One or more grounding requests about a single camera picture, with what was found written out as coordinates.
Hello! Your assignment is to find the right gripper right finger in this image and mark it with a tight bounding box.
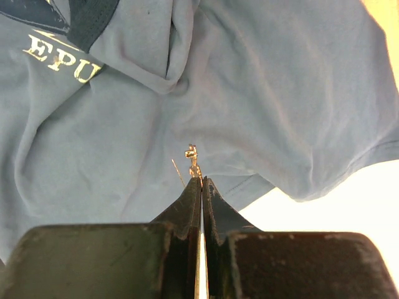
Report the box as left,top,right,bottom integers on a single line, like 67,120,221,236
202,178,398,298

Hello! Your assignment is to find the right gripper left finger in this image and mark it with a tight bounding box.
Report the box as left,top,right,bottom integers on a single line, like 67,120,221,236
1,178,201,299

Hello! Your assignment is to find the small gold brooch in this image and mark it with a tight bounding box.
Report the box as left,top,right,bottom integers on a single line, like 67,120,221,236
171,143,203,188

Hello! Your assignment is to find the navy blue printed t-shirt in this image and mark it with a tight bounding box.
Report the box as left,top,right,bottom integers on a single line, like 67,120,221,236
1,1,398,261

